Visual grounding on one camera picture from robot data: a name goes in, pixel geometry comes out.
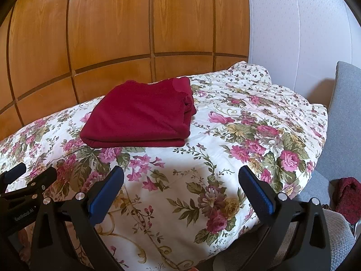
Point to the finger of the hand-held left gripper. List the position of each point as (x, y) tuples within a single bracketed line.
[(42, 179), (12, 175)]

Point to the grey knit cloth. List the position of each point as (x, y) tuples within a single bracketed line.
[(338, 231)]

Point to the wooden wardrobe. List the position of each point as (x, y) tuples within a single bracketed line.
[(112, 19)]

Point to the small dark red knit cloth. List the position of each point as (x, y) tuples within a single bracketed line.
[(348, 197)]

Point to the grey upholstered chair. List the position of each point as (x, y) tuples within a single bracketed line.
[(342, 124)]

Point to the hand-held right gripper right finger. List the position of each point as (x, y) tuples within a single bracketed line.
[(259, 194)]

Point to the dark red knit garment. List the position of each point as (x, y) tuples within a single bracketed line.
[(141, 113)]

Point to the floral quilt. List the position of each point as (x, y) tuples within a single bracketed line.
[(197, 175)]

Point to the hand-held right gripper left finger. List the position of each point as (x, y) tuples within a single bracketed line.
[(107, 190)]

